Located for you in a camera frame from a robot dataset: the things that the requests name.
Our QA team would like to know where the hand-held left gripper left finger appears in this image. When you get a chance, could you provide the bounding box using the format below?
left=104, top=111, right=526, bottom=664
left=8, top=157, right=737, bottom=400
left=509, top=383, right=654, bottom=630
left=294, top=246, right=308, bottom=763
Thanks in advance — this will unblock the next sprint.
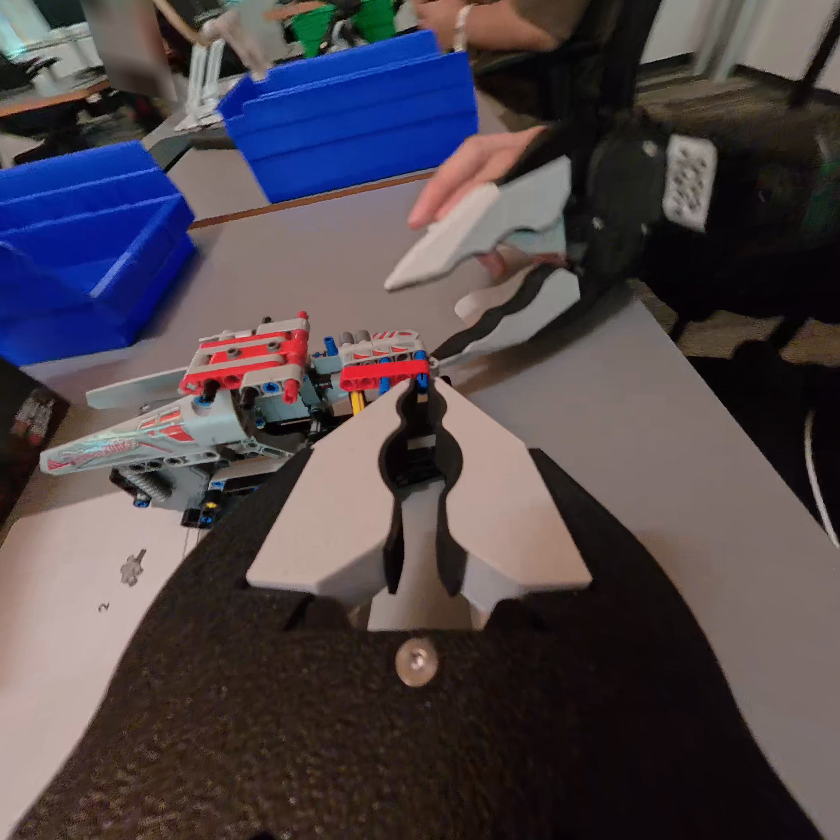
left=246, top=378, right=421, bottom=624

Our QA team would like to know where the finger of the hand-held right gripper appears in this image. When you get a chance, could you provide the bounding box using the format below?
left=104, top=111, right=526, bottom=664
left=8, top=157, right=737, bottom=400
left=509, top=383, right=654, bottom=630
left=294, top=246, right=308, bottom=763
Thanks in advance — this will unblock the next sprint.
left=382, top=156, right=573, bottom=294
left=435, top=264, right=584, bottom=363

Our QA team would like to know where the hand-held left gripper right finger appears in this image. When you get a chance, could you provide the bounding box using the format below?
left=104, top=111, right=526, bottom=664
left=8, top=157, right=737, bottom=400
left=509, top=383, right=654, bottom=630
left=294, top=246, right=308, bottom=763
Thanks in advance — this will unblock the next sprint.
left=427, top=378, right=593, bottom=630

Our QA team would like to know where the toy brick vehicle model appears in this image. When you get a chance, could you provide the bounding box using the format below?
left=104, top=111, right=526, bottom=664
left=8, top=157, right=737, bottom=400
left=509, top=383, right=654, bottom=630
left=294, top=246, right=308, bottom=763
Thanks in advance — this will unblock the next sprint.
left=39, top=310, right=454, bottom=531

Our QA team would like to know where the red beam with blue pins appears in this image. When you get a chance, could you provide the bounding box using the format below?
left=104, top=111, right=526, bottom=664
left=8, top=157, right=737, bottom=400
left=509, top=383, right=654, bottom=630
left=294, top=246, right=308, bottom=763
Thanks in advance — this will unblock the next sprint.
left=339, top=351, right=434, bottom=398

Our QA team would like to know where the grey desk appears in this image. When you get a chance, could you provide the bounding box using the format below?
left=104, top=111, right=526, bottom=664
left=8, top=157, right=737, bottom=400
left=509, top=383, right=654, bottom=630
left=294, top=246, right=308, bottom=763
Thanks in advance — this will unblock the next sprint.
left=0, top=177, right=840, bottom=837
left=141, top=92, right=506, bottom=227

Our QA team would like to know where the person's right hand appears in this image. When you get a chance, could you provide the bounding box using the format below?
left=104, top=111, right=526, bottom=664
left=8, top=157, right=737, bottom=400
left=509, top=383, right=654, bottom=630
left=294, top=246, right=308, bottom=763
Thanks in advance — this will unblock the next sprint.
left=407, top=125, right=552, bottom=231

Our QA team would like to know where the blue plastic bin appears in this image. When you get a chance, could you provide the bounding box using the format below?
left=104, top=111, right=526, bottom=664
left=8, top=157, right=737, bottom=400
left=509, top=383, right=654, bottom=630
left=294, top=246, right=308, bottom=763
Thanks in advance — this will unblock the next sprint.
left=0, top=140, right=198, bottom=368
left=218, top=29, right=480, bottom=204

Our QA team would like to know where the green plastic container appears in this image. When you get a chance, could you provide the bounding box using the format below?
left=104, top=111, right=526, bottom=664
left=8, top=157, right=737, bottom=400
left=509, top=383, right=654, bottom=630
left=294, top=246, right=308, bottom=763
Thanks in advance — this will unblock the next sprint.
left=289, top=0, right=399, bottom=59

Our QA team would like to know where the black tripod leg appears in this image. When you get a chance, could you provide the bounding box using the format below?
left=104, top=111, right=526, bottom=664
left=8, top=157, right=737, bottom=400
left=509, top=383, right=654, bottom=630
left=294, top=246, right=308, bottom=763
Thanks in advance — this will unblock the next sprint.
left=789, top=0, right=840, bottom=107

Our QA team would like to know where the person's black clothing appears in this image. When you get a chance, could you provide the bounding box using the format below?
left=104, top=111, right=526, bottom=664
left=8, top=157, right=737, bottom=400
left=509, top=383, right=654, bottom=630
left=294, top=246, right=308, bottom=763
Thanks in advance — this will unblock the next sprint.
left=686, top=338, right=840, bottom=549

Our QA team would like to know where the white instruction booklet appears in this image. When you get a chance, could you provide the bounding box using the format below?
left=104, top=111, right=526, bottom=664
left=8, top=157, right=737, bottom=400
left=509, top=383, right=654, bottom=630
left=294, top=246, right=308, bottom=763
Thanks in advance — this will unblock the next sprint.
left=0, top=489, right=217, bottom=815

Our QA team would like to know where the white cable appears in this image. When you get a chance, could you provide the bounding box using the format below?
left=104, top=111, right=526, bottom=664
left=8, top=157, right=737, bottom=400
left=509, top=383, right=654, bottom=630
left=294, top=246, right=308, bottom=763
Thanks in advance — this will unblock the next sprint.
left=802, top=406, right=840, bottom=551

